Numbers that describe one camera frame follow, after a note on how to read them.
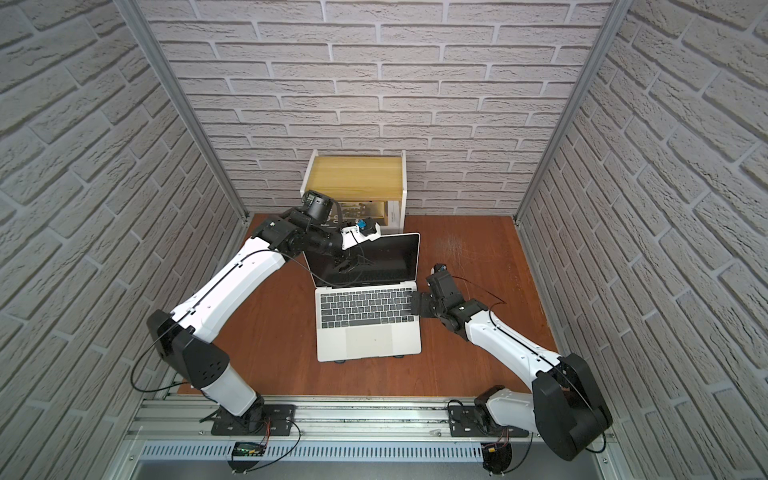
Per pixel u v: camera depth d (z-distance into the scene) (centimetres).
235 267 48
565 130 90
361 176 83
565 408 41
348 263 64
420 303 77
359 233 61
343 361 83
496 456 70
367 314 85
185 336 42
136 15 70
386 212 94
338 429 73
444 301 65
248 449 72
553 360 44
